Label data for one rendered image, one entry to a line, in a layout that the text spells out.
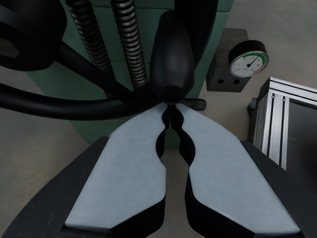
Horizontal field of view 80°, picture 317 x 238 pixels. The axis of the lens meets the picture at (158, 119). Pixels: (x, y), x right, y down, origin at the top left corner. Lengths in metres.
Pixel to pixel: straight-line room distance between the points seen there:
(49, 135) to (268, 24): 1.61
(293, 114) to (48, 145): 1.13
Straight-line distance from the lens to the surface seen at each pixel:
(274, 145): 0.85
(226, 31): 0.49
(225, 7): 0.37
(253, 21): 1.72
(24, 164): 1.11
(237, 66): 0.37
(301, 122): 0.99
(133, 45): 0.24
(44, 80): 0.57
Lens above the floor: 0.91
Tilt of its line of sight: 63 degrees down
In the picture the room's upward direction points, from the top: 3 degrees clockwise
